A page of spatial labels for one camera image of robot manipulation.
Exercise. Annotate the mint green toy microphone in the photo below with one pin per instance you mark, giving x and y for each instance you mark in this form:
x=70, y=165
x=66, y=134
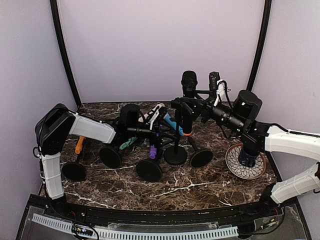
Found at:
x=128, y=143

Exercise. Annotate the white slotted cable duct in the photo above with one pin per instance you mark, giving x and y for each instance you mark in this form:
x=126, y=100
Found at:
x=123, y=231

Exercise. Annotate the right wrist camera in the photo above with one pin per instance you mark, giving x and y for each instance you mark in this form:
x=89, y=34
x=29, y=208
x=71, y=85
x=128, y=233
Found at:
x=217, y=89

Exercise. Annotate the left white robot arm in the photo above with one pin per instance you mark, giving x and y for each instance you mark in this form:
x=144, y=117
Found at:
x=60, y=122

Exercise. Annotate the black microphone stand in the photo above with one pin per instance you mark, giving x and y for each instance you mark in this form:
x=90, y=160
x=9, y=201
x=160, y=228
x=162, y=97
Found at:
x=176, y=155

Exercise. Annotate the purple toy microphone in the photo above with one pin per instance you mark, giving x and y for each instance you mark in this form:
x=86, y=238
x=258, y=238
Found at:
x=155, y=142

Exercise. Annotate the fallen stand holding green microphone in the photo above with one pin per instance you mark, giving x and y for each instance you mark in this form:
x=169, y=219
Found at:
x=110, y=157

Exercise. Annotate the light blue toy microphone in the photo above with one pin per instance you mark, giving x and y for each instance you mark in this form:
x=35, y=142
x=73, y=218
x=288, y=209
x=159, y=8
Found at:
x=173, y=124

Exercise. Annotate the left black frame post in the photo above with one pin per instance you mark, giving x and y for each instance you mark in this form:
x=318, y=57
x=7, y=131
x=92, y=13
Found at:
x=63, y=51

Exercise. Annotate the patterned ceramic saucer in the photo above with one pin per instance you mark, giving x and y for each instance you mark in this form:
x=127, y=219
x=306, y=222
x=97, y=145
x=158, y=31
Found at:
x=246, y=173

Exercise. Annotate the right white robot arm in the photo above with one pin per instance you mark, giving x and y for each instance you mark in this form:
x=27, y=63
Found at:
x=259, y=137

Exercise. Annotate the orange toy microphone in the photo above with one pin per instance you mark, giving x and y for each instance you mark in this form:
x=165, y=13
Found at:
x=79, y=145

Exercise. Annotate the fallen stand holding blue microphone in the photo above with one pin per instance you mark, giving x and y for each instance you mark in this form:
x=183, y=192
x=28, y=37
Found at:
x=200, y=157

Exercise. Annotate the dark blue ceramic cup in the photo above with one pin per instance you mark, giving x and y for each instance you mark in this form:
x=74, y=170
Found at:
x=247, y=157

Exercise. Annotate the fallen stand holding purple microphone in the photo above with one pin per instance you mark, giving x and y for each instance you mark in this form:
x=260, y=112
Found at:
x=149, y=169

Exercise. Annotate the fallen stand holding orange microphone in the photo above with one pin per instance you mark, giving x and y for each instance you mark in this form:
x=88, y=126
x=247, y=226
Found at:
x=74, y=171

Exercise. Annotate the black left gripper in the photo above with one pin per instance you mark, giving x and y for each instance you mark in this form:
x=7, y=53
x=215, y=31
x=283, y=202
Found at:
x=154, y=131

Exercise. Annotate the cream white toy microphone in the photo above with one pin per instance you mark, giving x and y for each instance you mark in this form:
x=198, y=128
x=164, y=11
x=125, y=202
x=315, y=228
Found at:
x=150, y=114

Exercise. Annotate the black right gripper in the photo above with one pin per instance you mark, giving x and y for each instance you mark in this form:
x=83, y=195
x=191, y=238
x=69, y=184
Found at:
x=200, y=104

